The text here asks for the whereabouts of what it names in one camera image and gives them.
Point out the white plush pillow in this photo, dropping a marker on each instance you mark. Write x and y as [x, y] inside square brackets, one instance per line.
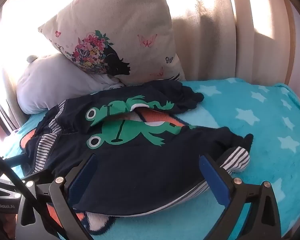
[52, 85]

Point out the beige floral printed pillow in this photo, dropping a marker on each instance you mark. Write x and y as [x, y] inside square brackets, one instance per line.
[115, 17]

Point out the turquoise star printed blanket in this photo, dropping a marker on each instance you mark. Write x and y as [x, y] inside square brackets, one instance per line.
[265, 142]

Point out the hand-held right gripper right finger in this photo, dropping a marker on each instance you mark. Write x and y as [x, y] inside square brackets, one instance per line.
[215, 182]

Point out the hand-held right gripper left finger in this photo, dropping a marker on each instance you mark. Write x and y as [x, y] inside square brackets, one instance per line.
[83, 178]

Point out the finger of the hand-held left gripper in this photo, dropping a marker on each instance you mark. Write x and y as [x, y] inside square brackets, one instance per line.
[15, 160]

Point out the wooden headboard frame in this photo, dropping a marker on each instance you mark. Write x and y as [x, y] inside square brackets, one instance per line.
[290, 42]

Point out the black and white striped shirt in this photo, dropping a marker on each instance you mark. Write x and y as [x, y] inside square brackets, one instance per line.
[140, 167]

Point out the beige curtain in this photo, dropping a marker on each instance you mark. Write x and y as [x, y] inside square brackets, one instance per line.
[215, 42]

